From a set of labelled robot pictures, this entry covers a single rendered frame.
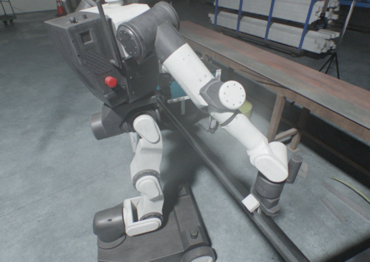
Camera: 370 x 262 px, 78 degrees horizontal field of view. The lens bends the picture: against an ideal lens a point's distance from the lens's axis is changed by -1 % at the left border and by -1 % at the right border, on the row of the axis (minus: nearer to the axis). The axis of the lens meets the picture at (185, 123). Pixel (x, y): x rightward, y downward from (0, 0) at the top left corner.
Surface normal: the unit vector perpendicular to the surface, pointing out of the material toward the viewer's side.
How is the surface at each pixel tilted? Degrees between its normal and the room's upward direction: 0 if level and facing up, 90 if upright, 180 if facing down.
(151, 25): 59
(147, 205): 90
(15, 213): 0
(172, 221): 0
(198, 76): 52
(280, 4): 90
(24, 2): 90
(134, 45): 105
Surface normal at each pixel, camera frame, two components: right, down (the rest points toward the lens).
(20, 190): 0.00, -0.82
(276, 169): -0.30, 0.55
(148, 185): 0.27, 0.55
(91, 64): 0.68, 0.37
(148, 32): 0.64, 0.16
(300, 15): -0.82, 0.33
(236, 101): 0.29, -0.07
